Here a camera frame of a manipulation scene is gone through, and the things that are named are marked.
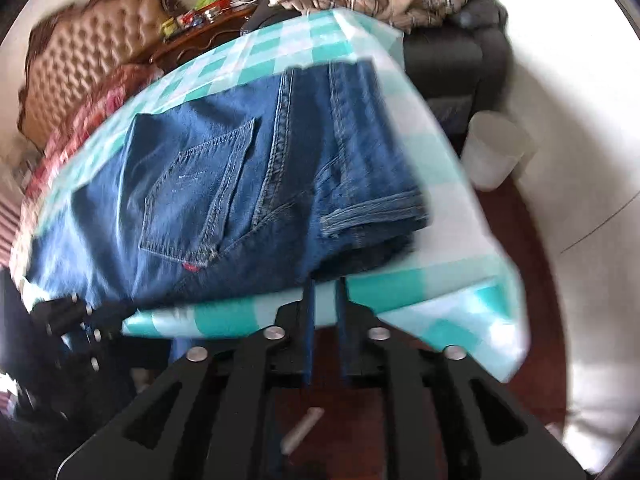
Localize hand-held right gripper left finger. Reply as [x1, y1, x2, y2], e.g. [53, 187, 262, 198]
[56, 280, 317, 480]

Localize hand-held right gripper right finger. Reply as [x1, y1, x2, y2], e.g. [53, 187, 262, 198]
[335, 276, 586, 480]

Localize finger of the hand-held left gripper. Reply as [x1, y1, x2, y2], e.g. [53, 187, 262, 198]
[30, 294, 126, 373]

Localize blue denim pants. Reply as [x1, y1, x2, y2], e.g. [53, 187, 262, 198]
[25, 57, 433, 311]

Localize small white stick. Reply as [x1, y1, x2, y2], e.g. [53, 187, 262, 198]
[280, 407, 326, 456]

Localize red floral blanket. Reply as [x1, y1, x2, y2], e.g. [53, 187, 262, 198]
[0, 62, 161, 261]

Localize white trash bin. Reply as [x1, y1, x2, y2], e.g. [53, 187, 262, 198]
[460, 110, 538, 192]

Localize brown tufted leather headboard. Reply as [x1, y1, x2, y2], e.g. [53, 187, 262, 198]
[17, 0, 176, 153]

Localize teal white checkered tablecloth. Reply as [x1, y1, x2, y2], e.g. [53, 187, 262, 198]
[10, 7, 531, 383]

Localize black leather armchair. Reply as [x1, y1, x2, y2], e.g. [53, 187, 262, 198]
[240, 0, 513, 136]

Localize dark wooden nightstand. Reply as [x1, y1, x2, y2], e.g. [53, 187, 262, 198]
[147, 2, 261, 73]

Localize white wardrobe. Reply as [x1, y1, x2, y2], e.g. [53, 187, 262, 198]
[490, 0, 640, 476]

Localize red small packet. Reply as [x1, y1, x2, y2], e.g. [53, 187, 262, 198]
[177, 10, 208, 31]

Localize beige plaid blanket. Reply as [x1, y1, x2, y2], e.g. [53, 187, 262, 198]
[285, 0, 476, 33]

